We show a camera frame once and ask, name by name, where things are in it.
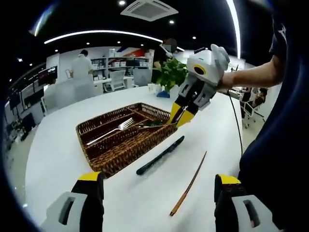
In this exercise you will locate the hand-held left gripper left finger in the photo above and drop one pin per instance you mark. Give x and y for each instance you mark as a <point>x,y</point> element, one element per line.
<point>91,205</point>

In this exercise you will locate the silver fork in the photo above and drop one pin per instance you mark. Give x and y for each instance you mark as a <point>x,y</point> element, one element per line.
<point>125,124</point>

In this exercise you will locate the wooden chopstick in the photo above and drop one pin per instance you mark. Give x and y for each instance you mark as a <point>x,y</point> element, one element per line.
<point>175,209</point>

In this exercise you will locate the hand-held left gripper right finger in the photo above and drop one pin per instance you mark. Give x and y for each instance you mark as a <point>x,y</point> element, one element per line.
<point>224,207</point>

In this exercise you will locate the white storage shelf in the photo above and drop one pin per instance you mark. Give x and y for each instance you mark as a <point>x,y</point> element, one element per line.
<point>120,63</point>

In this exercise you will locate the white office chair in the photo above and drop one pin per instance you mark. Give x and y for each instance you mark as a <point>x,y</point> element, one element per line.
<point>117,79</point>
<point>248,110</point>

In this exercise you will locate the blue flat object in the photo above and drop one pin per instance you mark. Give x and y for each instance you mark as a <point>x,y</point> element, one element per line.
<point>163,94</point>

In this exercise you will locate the curved ceiling light strip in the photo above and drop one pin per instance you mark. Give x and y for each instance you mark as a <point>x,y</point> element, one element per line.
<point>101,31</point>

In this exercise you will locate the straight ceiling light strip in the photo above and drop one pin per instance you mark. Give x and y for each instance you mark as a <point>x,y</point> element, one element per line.
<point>237,29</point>

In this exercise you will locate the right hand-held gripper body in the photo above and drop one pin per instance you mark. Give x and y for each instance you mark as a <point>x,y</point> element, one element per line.
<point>210,62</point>

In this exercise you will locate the silver knife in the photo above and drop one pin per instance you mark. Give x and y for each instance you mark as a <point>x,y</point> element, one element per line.
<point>154,124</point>

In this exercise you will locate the large frosted desk partition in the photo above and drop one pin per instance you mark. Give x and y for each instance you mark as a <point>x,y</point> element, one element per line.
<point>77,91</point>

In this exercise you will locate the wicker cutlery storage basket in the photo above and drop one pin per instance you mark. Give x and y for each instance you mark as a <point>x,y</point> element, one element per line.
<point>125,149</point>

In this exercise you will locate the wall display screen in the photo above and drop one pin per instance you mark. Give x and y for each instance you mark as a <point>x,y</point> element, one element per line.
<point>48,75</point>

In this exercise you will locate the small frosted desk partition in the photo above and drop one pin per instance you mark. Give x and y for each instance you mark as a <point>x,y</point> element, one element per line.
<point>142,77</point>

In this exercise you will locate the person's dark blue shirt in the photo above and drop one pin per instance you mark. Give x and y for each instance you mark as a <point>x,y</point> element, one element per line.
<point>277,157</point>

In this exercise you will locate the ceiling air conditioner vent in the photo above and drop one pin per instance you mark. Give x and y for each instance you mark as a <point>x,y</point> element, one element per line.
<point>149,8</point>

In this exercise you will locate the green potted plant white pot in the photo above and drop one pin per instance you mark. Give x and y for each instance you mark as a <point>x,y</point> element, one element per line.
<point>169,72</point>

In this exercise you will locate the black knife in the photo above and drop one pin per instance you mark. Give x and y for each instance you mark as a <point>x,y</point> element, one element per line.
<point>159,155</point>

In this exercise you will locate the small white cup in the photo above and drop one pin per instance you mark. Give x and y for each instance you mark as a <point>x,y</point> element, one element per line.
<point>152,87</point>

